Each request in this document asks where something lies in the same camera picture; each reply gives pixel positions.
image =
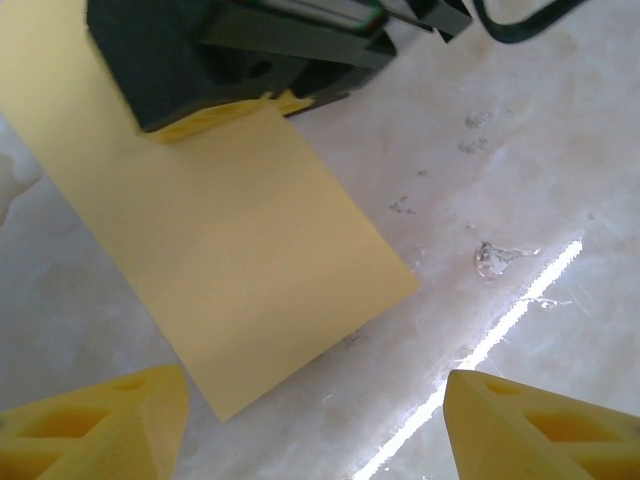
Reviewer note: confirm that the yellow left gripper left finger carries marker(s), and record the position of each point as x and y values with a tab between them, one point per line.
85	430

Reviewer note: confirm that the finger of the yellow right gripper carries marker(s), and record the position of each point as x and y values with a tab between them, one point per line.
205	122
292	104

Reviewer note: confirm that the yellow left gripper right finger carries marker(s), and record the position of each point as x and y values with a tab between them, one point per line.
540	435

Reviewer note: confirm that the pale yellow paper sheet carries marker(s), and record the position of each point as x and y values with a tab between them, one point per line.
210	240

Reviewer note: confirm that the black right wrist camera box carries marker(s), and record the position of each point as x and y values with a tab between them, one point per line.
442	17

